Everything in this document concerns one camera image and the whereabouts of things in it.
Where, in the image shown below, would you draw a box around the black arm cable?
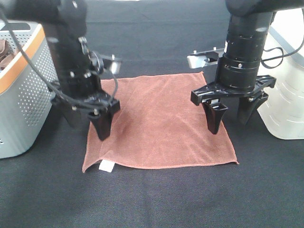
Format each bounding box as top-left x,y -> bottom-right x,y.
0,7 -> 119,110
260,8 -> 304,69

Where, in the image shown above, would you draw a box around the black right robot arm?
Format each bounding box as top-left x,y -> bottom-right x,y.
187,0 -> 304,134

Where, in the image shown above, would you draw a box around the brown towels in basket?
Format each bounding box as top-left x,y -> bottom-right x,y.
0,39 -> 19,71

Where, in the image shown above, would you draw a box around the white storage bin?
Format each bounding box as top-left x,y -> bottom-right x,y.
258,9 -> 304,140

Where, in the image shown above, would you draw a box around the grey perforated laundry basket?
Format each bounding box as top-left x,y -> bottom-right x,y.
0,20 -> 57,159

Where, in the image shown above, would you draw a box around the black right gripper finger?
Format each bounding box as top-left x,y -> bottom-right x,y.
202,100 -> 228,134
237,91 -> 269,125

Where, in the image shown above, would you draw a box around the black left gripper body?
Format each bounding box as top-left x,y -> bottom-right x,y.
51,71 -> 120,114

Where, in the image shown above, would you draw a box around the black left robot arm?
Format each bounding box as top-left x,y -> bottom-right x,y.
0,0 -> 121,140

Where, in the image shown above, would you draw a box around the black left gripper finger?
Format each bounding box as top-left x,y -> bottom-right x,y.
87,112 -> 112,141
57,101 -> 81,128

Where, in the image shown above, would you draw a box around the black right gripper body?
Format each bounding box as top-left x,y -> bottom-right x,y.
190,75 -> 276,105

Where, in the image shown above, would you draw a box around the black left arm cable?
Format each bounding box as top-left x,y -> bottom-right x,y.
0,7 -> 119,110

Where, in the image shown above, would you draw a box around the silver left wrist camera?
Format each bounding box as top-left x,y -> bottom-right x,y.
89,51 -> 122,75

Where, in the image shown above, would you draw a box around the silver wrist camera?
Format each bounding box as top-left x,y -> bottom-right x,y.
89,51 -> 122,75
187,47 -> 224,69

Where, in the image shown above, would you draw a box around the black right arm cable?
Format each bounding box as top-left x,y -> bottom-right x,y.
260,8 -> 304,69

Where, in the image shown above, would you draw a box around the black fabric table mat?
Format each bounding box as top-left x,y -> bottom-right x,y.
0,0 -> 304,228

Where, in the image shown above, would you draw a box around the brown microfibre towel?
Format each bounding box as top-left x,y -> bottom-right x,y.
82,72 -> 237,171

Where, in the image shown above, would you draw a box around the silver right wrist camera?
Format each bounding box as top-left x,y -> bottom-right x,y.
187,47 -> 224,69

